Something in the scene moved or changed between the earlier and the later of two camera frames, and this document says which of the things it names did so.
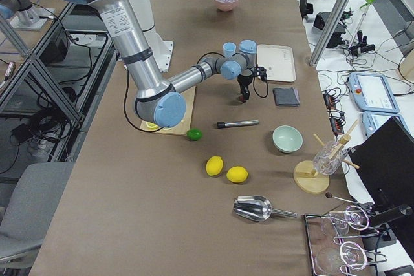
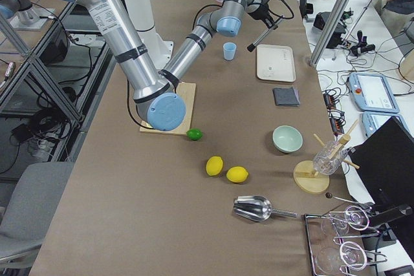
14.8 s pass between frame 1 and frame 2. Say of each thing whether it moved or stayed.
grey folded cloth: stayed
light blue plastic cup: stayed
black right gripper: moved
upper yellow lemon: stayed
